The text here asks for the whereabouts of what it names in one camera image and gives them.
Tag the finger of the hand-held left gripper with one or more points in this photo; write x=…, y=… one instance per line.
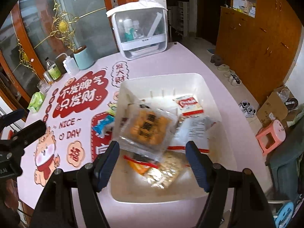
x=30, y=130
x=13, y=117

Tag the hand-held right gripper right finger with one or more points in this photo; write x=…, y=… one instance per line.
x=198, y=168

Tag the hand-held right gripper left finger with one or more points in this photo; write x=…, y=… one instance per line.
x=108, y=168

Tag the orange snack packet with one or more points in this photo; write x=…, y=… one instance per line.
x=139, y=167

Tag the clear nut snack packet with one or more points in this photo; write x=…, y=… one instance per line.
x=166, y=172

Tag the white snack packet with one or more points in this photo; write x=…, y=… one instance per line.
x=197, y=128

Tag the yellow ball snack packet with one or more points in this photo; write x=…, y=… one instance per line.
x=144, y=125

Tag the red cookie packet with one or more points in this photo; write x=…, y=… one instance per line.
x=190, y=105

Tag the white plastic basket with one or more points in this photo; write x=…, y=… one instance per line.
x=209, y=83

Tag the green tissue packet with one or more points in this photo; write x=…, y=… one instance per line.
x=36, y=102

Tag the glass cup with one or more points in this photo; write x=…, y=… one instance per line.
x=44, y=86

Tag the blue snack packet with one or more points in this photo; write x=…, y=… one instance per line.
x=102, y=124

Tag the small clear jar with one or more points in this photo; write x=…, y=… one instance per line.
x=47, y=78

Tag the green yellow snack packet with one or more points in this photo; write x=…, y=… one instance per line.
x=112, y=111

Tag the small gold door ornament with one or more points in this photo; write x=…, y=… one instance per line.
x=25, y=57

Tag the green label bottle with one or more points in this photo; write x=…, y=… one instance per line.
x=54, y=70

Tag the white squeeze wash bottle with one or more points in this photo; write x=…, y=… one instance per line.
x=71, y=66

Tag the white black sneaker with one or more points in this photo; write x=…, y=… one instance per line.
x=235, y=78
x=247, y=109

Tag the pink plastic stool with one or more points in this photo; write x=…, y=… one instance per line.
x=272, y=133

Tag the dark green chair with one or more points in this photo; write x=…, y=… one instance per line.
x=285, y=156

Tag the light teal canister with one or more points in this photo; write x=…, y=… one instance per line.
x=84, y=59

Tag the cardboard box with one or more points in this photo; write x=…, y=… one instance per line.
x=270, y=111

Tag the blue plastic stool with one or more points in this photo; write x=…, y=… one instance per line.
x=288, y=215

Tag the beige slipper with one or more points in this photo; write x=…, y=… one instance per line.
x=224, y=70

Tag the wooden glass door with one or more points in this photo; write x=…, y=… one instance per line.
x=35, y=16

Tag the large gold door ornament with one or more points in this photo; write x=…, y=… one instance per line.
x=63, y=25

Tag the dark brown slipper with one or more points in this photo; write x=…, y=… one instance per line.
x=217, y=59

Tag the crumpled clear bottle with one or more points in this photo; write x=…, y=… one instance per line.
x=283, y=93

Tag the black round lid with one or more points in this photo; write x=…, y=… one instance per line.
x=292, y=104

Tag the white storage box with lid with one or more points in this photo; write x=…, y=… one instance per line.
x=142, y=49

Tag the wooden cabinet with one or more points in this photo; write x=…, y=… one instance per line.
x=249, y=40

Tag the clear plastic bottle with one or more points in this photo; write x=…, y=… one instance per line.
x=137, y=29

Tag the white drawer tower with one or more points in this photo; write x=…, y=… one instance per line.
x=183, y=19

